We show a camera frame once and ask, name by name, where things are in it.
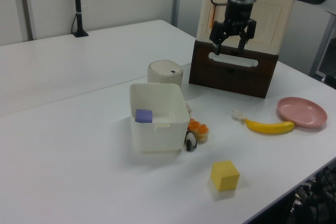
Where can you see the small beige lidded bin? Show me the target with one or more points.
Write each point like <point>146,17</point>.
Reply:
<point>164,74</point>

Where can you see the pink plate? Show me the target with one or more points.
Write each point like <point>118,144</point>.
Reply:
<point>302,112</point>

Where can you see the cream plastic storage crate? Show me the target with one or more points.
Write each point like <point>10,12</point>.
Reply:
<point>273,24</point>

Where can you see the white plastic open box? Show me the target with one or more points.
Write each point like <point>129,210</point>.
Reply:
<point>157,140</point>

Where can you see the yellow cube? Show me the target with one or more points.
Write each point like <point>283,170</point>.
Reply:
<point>224,175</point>

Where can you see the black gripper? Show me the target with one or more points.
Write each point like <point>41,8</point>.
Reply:
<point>239,11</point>

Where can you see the black stand pole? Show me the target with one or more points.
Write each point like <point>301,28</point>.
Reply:
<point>78,3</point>

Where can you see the salmon roe sushi toy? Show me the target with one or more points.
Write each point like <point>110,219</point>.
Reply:
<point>200,130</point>

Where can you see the purple cube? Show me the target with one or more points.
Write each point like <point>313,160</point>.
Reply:
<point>144,116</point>

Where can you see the crumpled clear wrapper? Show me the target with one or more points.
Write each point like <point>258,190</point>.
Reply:
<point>238,115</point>
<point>188,108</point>

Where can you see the panda figurine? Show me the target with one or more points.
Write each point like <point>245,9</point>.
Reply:
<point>190,141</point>

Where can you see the dark brown wooden drawer box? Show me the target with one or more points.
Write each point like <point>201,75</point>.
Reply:
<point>236,82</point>

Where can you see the yellow banana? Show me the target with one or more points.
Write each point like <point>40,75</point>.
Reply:
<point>270,127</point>

